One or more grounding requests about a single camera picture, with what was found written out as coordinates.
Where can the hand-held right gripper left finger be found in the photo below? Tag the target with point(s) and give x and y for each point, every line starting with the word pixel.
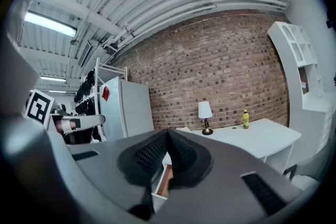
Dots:
pixel 105 165

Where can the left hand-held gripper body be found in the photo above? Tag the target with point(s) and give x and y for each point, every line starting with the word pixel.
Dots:
pixel 39 108

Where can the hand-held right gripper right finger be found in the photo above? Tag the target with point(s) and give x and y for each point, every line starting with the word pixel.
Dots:
pixel 215 191

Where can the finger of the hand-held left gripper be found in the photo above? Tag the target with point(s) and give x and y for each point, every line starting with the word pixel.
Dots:
pixel 89 120

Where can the white wooden drawer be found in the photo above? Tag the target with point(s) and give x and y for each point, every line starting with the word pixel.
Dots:
pixel 165 178

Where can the person's left hand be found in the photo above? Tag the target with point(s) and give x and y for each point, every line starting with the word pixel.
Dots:
pixel 61 127

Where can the hanging black bags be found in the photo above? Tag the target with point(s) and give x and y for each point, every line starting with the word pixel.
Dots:
pixel 85 97

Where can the ceiling tube light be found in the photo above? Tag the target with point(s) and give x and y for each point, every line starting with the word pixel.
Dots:
pixel 52 78
pixel 57 91
pixel 50 23

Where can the red fridge magnet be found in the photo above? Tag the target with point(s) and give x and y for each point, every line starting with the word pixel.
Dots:
pixel 105 93

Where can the white refrigerator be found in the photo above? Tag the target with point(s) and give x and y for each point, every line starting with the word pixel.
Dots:
pixel 126 107

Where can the person's white shirt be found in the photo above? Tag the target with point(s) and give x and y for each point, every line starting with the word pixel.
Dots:
pixel 15 65

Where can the white metal rack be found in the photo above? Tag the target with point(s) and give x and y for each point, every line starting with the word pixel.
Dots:
pixel 110 70

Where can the white desk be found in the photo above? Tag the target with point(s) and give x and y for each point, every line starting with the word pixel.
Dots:
pixel 249 139

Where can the ceiling air vent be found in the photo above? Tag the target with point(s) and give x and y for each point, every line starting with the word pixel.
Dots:
pixel 85 52

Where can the yellow drink bottle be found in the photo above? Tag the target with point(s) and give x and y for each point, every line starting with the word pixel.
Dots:
pixel 246 120

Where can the white shade table lamp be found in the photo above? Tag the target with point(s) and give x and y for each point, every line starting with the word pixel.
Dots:
pixel 205 112

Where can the grey and white chair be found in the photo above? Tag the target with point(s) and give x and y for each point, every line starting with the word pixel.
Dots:
pixel 309 165

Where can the white bookshelf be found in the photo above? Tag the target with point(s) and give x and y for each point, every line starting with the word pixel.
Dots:
pixel 302 73

